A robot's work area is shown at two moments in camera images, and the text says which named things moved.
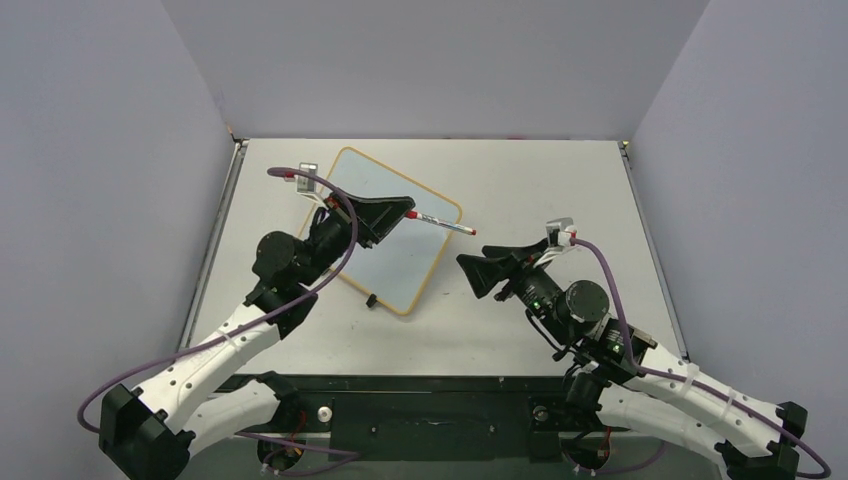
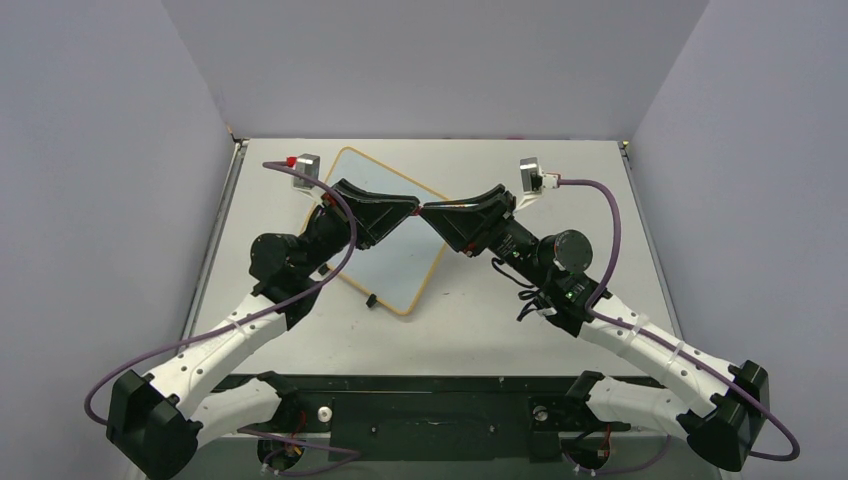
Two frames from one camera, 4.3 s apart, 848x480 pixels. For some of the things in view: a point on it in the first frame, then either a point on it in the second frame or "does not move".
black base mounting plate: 432,418 does not move
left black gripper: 377,217 does not move
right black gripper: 513,273 → 492,216
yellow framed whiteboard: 395,271 does not move
